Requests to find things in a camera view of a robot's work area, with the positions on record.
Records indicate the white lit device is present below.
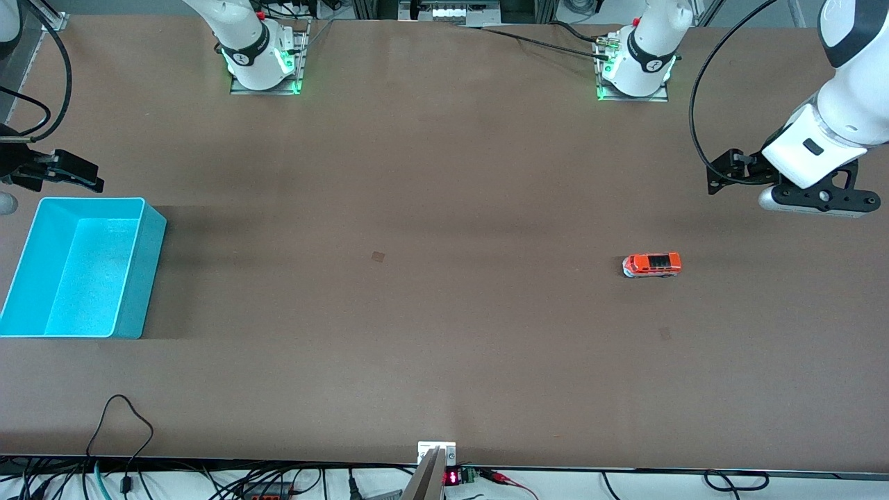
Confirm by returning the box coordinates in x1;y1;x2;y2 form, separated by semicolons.
399;0;501;25

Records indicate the white table edge bracket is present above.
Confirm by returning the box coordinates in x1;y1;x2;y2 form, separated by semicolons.
417;441;457;466

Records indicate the black cable to arm base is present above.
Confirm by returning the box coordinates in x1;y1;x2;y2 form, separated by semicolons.
451;22;616;62

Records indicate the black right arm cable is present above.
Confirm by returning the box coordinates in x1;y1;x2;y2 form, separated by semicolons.
0;0;74;143

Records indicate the red clip lead cable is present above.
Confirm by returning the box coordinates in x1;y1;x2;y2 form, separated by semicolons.
479;469;540;500

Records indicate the blue plastic box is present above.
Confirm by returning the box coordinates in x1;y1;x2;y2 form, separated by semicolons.
0;197;167;340

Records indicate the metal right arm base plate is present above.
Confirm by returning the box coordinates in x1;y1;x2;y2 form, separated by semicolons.
229;19;308;96

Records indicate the thin black looped cable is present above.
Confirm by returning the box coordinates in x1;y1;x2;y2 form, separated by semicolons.
86;394;156;495

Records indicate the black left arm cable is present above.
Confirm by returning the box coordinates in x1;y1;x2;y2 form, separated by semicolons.
688;0;780;185

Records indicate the orange toy bus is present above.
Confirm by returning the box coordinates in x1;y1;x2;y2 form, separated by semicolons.
622;251;683;279

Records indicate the black power strip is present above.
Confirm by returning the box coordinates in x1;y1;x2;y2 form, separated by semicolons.
240;483;296;500

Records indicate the grey metal camera bar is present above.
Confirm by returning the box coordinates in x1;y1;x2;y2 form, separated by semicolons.
401;448;445;500

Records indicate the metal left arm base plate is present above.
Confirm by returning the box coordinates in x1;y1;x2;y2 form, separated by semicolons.
595;35;670;103

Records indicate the black coiled cable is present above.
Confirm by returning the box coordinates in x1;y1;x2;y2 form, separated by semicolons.
703;470;770;492

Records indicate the aluminium frame profile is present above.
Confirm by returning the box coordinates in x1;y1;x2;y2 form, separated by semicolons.
21;0;70;33

